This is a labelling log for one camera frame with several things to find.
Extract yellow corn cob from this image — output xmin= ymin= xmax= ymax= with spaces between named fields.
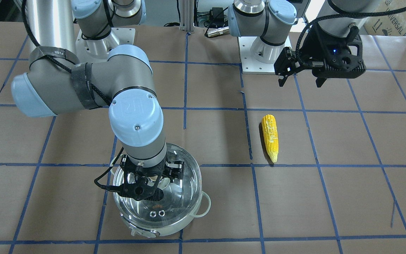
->
xmin=262 ymin=114 xmax=280 ymax=163

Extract aluminium frame post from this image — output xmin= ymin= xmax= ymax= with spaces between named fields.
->
xmin=178 ymin=0 xmax=197 ymax=34

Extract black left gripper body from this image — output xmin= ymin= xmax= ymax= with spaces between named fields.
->
xmin=302 ymin=24 xmax=366 ymax=79

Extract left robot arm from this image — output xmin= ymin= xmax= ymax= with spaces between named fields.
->
xmin=228 ymin=0 xmax=366 ymax=87

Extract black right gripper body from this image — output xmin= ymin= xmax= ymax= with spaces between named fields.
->
xmin=135 ymin=156 xmax=174 ymax=177

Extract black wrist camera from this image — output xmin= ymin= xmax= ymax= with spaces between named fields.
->
xmin=116 ymin=177 xmax=164 ymax=201

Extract brown paper table mat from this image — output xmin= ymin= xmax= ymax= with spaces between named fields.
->
xmin=0 ymin=22 xmax=406 ymax=254

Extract cardboard box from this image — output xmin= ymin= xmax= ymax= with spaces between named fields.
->
xmin=363 ymin=12 xmax=406 ymax=36

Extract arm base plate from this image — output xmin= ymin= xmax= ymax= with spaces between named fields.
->
xmin=75 ymin=28 xmax=136 ymax=63
xmin=238 ymin=36 xmax=291 ymax=74

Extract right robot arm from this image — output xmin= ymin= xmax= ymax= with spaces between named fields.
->
xmin=11 ymin=0 xmax=175 ymax=169

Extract glass pot lid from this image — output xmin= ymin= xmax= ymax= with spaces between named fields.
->
xmin=114 ymin=143 xmax=205 ymax=235

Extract pale green cooking pot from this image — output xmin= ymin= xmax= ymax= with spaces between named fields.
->
xmin=114 ymin=143 xmax=211 ymax=238

